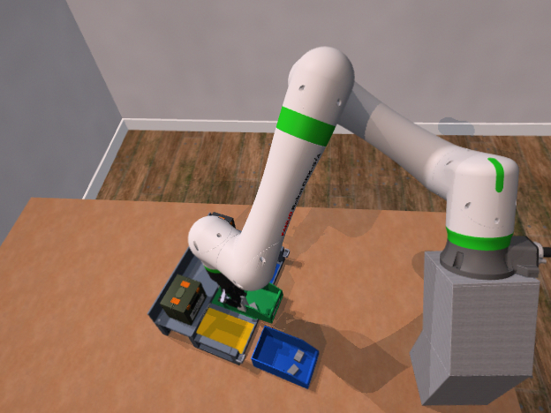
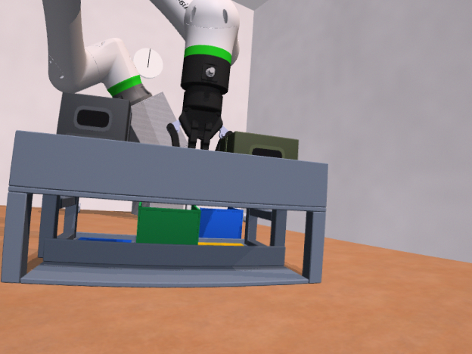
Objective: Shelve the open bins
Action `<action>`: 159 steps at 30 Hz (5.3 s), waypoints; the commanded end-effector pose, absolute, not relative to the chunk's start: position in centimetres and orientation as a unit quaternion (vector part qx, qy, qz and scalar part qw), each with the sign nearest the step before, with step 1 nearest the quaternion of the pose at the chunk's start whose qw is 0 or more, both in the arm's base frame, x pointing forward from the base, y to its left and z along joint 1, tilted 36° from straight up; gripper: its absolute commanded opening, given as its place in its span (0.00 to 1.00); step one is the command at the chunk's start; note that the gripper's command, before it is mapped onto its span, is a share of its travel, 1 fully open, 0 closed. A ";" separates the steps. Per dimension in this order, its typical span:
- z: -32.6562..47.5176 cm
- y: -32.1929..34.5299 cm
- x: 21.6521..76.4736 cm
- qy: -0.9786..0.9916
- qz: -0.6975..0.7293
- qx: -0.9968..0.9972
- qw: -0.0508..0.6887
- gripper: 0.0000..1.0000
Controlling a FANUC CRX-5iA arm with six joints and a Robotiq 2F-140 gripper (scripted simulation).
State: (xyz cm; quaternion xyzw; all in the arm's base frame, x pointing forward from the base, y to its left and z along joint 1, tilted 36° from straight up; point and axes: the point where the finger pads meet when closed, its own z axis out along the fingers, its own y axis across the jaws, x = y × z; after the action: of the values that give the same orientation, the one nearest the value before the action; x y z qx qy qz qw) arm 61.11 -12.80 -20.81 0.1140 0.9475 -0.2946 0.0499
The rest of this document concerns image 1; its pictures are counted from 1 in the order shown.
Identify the grey metal shelf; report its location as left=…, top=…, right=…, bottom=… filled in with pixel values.
left=147, top=246, right=290, bottom=365

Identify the green bin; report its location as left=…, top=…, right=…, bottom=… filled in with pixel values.
left=222, top=283, right=282, bottom=323

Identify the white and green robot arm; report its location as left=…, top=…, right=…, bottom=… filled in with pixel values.
left=188, top=47, right=551, bottom=291

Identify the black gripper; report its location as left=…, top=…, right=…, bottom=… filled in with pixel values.
left=217, top=282, right=249, bottom=312

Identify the blue bin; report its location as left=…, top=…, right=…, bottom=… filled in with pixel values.
left=251, top=326, right=318, bottom=388

